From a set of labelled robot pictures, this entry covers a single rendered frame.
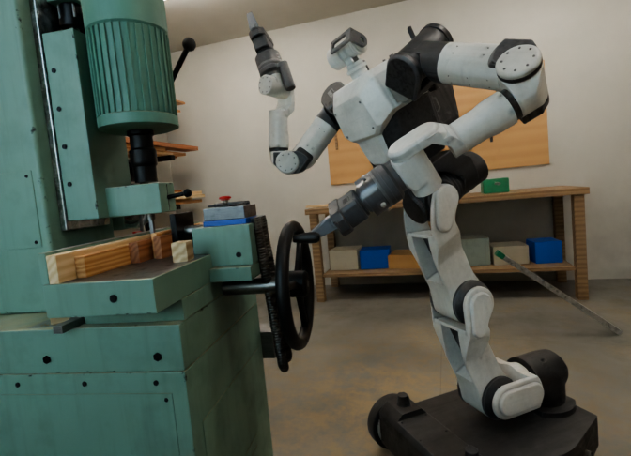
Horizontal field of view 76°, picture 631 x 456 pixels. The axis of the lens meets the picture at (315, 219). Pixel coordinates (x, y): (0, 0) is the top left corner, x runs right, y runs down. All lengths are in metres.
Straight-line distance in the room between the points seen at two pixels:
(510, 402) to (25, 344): 1.33
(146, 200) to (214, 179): 3.71
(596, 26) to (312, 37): 2.50
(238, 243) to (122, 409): 0.38
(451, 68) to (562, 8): 3.46
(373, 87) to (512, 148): 3.06
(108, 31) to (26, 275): 0.57
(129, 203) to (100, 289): 0.30
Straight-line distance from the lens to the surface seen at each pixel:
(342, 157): 4.13
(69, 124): 1.07
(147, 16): 1.05
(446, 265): 1.31
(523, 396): 1.57
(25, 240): 1.10
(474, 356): 1.44
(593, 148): 4.26
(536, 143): 4.13
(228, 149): 4.62
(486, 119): 0.85
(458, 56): 0.97
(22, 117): 1.10
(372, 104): 1.12
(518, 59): 0.88
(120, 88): 0.99
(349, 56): 1.23
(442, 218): 1.24
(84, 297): 0.80
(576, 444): 1.62
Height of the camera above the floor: 1.02
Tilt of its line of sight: 4 degrees down
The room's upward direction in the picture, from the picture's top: 5 degrees counter-clockwise
